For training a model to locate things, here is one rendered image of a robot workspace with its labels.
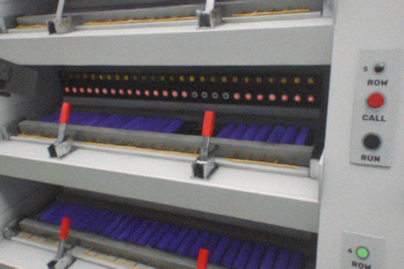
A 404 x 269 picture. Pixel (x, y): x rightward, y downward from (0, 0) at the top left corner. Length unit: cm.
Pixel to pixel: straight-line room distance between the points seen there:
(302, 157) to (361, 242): 13
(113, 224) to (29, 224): 17
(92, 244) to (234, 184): 33
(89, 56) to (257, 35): 27
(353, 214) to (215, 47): 26
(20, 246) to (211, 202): 44
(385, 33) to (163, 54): 27
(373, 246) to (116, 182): 36
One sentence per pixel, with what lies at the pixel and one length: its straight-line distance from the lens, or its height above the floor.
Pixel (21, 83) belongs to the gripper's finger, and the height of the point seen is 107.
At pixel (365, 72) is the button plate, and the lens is 43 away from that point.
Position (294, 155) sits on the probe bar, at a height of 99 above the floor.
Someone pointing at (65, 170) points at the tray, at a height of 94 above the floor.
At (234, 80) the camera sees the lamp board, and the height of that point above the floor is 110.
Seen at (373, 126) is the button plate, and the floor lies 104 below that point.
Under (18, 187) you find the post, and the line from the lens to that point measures 86.
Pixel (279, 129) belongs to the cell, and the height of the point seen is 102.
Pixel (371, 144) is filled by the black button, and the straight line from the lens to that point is 43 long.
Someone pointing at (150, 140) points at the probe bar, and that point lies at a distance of 60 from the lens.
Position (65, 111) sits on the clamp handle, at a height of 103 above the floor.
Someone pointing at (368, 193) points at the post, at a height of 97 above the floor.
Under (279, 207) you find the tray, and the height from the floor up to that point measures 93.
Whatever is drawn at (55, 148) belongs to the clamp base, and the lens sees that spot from 64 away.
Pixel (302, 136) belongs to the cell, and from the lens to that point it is 56.
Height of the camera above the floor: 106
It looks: 6 degrees down
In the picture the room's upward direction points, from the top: 2 degrees clockwise
